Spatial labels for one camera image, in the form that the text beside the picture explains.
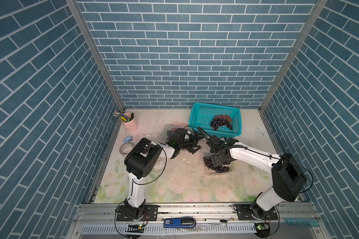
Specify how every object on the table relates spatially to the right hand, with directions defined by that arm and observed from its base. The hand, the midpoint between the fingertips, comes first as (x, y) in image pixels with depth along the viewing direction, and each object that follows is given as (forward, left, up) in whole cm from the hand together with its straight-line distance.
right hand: (222, 160), depth 88 cm
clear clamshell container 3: (+17, +46, -6) cm, 49 cm away
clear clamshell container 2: (+15, +39, -2) cm, 41 cm away
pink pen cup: (+19, +62, +2) cm, 65 cm away
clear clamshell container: (-6, +6, -4) cm, 10 cm away
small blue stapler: (+11, +62, -1) cm, 63 cm away
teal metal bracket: (-27, -40, -6) cm, 49 cm away
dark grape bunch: (-3, +9, +2) cm, 10 cm away
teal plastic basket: (+39, +12, -2) cm, 41 cm away
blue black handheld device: (-33, +22, 0) cm, 39 cm away
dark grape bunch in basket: (+31, -1, +1) cm, 31 cm away
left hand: (+8, +10, +5) cm, 14 cm away
